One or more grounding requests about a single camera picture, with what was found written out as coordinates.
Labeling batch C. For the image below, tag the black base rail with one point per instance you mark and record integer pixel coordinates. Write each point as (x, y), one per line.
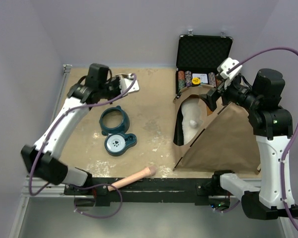
(199, 191)

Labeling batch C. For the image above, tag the teal double pet bowl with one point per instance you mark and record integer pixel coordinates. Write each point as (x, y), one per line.
(117, 141)

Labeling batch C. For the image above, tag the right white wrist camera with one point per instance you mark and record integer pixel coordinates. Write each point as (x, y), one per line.
(228, 70)

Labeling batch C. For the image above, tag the aluminium frame rail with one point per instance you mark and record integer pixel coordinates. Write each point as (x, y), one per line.
(22, 207)

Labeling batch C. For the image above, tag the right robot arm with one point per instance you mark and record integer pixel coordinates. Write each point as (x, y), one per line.
(273, 128)

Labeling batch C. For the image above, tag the white fluffy pillow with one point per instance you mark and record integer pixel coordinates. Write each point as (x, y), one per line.
(190, 110)

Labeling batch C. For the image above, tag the tan fabric pet tent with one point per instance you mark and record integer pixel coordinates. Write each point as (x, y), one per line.
(225, 140)

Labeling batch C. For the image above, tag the beige plastic handle toy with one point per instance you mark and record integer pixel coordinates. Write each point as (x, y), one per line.
(146, 172)

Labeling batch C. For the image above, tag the black poker chip case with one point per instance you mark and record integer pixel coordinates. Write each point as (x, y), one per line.
(198, 58)

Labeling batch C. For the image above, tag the white pompom toy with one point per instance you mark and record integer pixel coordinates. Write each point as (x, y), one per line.
(193, 123)

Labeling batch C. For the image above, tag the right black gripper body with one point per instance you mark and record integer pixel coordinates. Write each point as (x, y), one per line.
(232, 93)

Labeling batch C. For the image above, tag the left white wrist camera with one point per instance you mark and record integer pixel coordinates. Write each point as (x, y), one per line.
(128, 83)

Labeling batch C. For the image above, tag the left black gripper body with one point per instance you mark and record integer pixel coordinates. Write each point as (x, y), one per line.
(113, 89)

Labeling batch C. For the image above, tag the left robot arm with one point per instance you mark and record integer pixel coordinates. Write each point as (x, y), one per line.
(42, 159)

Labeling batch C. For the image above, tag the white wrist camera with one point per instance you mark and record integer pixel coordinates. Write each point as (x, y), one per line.
(128, 83)
(228, 70)

